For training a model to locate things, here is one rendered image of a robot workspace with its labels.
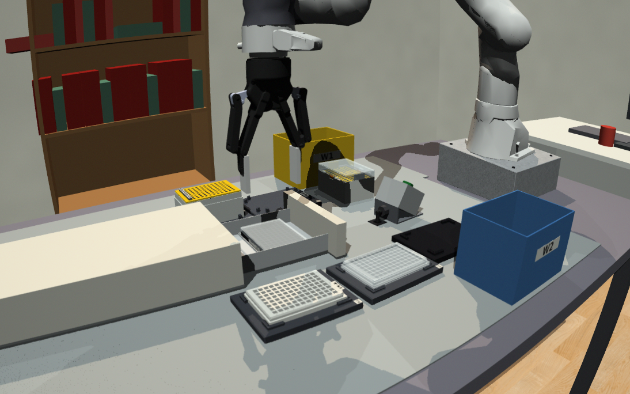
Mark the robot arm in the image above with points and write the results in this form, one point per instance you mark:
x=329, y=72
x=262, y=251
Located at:
x=268, y=30

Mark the yellow open-top bin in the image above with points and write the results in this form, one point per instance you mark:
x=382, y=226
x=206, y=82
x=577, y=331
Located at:
x=327, y=144

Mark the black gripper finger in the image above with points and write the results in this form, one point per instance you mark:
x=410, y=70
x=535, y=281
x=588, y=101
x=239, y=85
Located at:
x=299, y=137
x=241, y=146

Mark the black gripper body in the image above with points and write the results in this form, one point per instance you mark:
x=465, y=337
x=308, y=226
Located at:
x=263, y=75

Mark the blue open-top bin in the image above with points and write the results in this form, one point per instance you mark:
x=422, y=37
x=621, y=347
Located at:
x=510, y=245

